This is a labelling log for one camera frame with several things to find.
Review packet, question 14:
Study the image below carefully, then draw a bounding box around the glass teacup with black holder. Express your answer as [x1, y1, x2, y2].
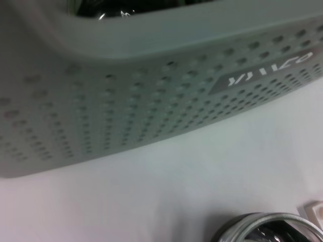
[69, 0, 142, 20]
[213, 212, 323, 242]

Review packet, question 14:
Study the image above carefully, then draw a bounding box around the grey-green perforated storage bin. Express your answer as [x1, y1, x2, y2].
[0, 0, 323, 178]

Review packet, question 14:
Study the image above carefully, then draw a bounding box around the white flat plate brick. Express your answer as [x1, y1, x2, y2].
[297, 200, 323, 220]

